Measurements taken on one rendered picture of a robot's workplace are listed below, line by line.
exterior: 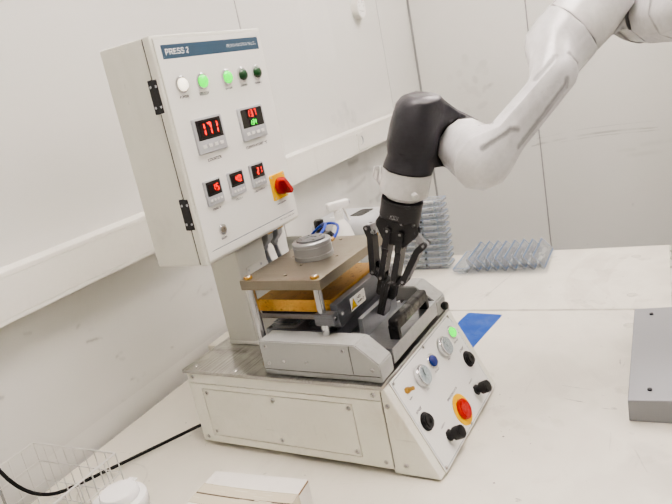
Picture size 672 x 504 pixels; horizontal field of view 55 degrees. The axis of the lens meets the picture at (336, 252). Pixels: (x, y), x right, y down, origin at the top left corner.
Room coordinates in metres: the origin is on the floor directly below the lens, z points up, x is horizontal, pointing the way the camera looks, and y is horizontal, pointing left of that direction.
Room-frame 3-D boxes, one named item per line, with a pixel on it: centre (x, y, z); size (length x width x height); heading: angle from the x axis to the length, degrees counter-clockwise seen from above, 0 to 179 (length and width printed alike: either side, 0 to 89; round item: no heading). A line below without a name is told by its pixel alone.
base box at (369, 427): (1.25, 0.03, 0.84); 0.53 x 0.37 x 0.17; 58
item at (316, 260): (1.27, 0.06, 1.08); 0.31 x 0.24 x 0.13; 148
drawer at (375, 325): (1.21, 0.00, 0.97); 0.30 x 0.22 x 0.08; 58
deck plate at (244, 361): (1.25, 0.07, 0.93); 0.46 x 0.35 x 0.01; 58
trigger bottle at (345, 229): (2.11, -0.04, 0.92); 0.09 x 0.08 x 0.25; 110
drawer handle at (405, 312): (1.14, -0.11, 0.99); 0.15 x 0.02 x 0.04; 148
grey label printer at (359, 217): (2.24, -0.08, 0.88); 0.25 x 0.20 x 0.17; 55
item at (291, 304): (1.24, 0.04, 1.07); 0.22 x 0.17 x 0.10; 148
